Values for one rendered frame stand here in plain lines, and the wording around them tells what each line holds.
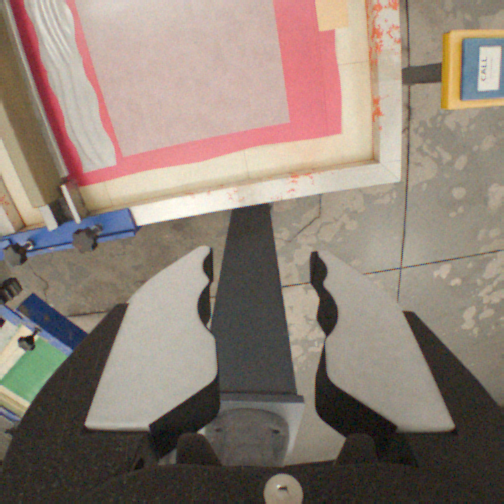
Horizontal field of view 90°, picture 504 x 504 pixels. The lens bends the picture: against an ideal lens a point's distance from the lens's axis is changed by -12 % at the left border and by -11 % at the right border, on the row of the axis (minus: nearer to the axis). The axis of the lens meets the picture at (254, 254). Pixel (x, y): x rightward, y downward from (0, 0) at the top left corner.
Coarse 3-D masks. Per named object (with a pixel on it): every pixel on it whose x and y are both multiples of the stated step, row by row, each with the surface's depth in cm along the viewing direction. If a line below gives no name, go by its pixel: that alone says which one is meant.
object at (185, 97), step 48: (144, 48) 40; (192, 48) 41; (240, 48) 41; (288, 48) 41; (48, 96) 43; (144, 96) 44; (192, 96) 44; (240, 96) 44; (288, 96) 44; (336, 96) 44; (144, 144) 48; (192, 144) 48; (240, 144) 48
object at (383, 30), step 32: (384, 0) 34; (384, 32) 37; (384, 64) 39; (384, 96) 41; (384, 128) 43; (384, 160) 46; (0, 192) 49; (192, 192) 50; (224, 192) 49; (256, 192) 49; (288, 192) 49; (320, 192) 49; (0, 224) 51
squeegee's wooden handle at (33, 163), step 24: (0, 24) 33; (0, 48) 34; (0, 72) 34; (0, 96) 34; (24, 96) 39; (0, 120) 35; (24, 120) 39; (24, 144) 39; (24, 168) 39; (48, 168) 44; (48, 192) 43
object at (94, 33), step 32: (64, 0) 36; (96, 0) 37; (128, 0) 37; (160, 0) 37; (192, 0) 37; (224, 0) 37; (256, 0) 37; (288, 0) 37; (32, 32) 38; (96, 32) 39; (128, 32) 39; (160, 32) 39; (32, 64) 41
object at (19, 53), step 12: (0, 0) 32; (12, 12) 34; (12, 24) 34; (12, 36) 35; (24, 60) 37; (24, 72) 38; (36, 96) 40; (36, 108) 41; (48, 132) 43; (48, 144) 44; (60, 156) 45; (60, 168) 46
